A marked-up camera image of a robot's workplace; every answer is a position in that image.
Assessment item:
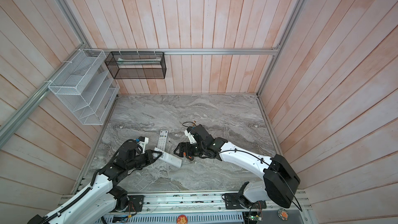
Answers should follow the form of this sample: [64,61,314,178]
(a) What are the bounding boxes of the black corrugated cable conduit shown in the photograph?
[37,186,94,224]

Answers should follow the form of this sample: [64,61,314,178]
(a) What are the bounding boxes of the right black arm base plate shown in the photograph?
[221,193,267,210]

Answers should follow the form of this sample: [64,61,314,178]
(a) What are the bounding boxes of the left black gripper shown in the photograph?
[126,149,163,170]

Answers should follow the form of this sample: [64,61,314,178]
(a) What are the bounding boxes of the round badge sticker on right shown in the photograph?
[278,208,289,222]

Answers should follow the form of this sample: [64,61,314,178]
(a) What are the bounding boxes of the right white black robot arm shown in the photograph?
[173,124,301,209]

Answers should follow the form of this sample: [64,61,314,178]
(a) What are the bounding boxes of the red round sticker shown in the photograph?
[176,215,188,224]

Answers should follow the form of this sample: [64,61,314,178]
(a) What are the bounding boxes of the orange handled screwdriver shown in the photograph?
[183,152,194,161]

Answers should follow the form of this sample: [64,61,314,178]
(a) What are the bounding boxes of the white remote control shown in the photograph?
[154,147,182,168]
[157,130,168,151]

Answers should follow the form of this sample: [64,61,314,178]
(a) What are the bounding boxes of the black wire mesh basket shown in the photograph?
[105,51,167,79]

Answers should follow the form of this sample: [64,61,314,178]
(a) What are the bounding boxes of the aluminium front rail frame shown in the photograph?
[86,191,317,224]

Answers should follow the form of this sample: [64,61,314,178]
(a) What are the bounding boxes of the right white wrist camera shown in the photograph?
[184,128,197,144]

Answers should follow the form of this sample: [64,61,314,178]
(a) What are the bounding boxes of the horizontal aluminium wall rail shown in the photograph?
[102,48,279,56]

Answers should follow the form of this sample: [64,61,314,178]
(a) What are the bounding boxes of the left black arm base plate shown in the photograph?
[114,195,144,213]

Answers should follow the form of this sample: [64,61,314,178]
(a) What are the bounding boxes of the white wire mesh shelf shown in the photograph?
[49,49,120,125]

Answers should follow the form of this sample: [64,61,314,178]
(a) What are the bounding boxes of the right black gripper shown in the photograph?
[174,141,207,156]

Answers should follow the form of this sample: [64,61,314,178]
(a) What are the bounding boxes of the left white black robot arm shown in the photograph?
[28,139,163,224]

